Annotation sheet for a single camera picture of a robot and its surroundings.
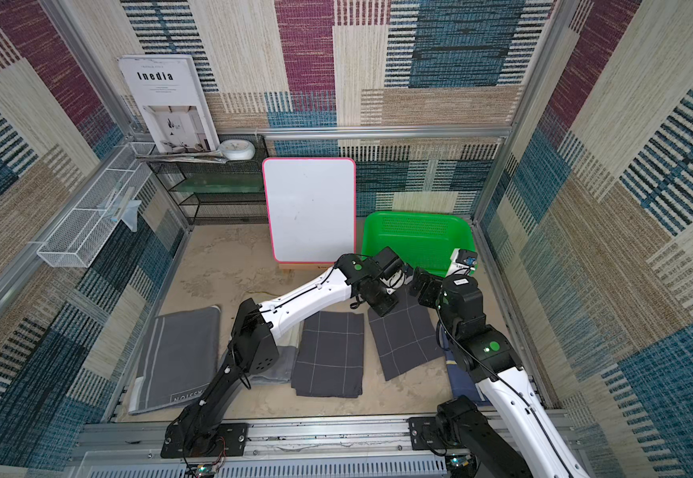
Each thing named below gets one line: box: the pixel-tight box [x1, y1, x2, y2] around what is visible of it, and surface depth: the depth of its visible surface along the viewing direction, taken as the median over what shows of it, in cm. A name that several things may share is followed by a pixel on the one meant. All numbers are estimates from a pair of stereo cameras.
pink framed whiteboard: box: [261, 157, 358, 264], surface depth 96 cm
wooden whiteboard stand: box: [277, 262, 335, 278], surface depth 107 cm
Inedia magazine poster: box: [117, 53, 221, 154], surface depth 81 cm
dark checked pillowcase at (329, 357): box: [290, 311, 365, 399], surface depth 85 cm
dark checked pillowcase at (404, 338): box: [368, 286, 445, 382], surface depth 87 cm
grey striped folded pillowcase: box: [128, 305, 222, 416], surface depth 87 cm
